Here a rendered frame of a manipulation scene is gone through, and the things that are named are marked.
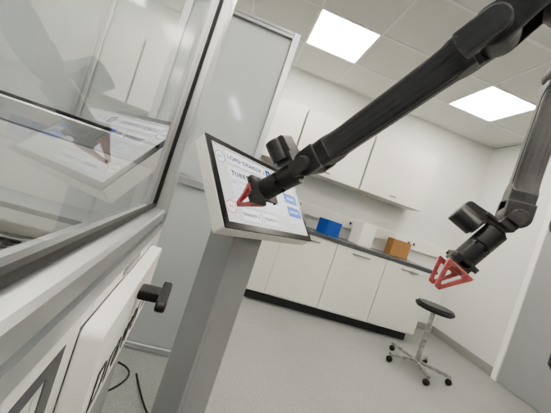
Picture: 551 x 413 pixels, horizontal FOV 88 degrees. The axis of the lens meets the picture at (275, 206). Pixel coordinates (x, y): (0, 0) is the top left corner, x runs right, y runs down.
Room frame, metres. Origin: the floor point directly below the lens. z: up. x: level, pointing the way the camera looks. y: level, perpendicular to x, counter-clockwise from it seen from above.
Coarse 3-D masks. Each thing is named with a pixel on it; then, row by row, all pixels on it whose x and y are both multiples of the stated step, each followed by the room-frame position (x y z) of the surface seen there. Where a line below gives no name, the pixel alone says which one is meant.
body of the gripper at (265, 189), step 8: (248, 176) 0.73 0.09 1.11; (256, 176) 0.75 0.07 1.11; (272, 176) 0.72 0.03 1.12; (256, 184) 0.73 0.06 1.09; (264, 184) 0.73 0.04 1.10; (272, 184) 0.72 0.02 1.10; (256, 192) 0.72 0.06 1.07; (264, 192) 0.73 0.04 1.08; (272, 192) 0.73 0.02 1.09; (280, 192) 0.73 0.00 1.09; (264, 200) 0.74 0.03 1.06; (272, 200) 0.77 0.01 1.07
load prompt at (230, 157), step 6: (228, 156) 0.91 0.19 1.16; (234, 156) 0.94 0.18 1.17; (228, 162) 0.90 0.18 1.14; (234, 162) 0.92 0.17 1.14; (240, 162) 0.96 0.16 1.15; (246, 162) 0.99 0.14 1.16; (252, 162) 1.03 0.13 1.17; (246, 168) 0.98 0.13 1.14; (252, 168) 1.01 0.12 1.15; (258, 168) 1.05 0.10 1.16; (264, 168) 1.09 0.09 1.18; (258, 174) 1.03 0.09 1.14; (264, 174) 1.07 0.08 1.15; (270, 174) 1.12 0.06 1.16
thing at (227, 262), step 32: (224, 256) 0.97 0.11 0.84; (256, 256) 1.08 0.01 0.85; (192, 288) 1.02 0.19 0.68; (224, 288) 0.98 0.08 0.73; (192, 320) 0.99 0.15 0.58; (224, 320) 1.03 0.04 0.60; (192, 352) 0.97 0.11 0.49; (224, 352) 1.08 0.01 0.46; (160, 384) 1.02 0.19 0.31; (192, 384) 0.98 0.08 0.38
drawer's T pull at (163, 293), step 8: (144, 288) 0.35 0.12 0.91; (152, 288) 0.36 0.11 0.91; (160, 288) 0.37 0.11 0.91; (168, 288) 0.37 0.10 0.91; (144, 296) 0.35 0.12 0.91; (152, 296) 0.35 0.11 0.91; (160, 296) 0.34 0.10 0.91; (168, 296) 0.35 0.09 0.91; (160, 304) 0.33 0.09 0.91; (160, 312) 0.33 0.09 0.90
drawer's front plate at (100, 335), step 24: (144, 264) 0.39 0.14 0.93; (120, 288) 0.29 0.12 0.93; (96, 312) 0.24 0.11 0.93; (120, 312) 0.25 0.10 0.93; (96, 336) 0.22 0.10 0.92; (120, 336) 0.31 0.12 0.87; (72, 360) 0.21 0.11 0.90; (96, 360) 0.22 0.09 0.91; (72, 384) 0.21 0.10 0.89; (72, 408) 0.21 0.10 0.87
